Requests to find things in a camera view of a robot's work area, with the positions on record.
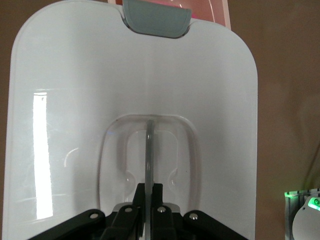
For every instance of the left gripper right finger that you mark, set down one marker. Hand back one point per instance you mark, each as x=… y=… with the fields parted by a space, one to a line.
x=165 y=222

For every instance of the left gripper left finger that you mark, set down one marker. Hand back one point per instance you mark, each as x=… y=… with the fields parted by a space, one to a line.
x=125 y=220

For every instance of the white plastic box lid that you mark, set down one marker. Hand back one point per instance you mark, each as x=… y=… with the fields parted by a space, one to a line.
x=62 y=62

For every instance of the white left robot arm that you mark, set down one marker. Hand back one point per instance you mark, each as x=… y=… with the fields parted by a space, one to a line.
x=305 y=222

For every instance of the pink plastic box base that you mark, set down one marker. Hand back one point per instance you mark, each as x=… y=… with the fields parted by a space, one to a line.
x=223 y=15

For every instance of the grey lid latch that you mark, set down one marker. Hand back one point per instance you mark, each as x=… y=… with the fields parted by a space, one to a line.
x=157 y=18

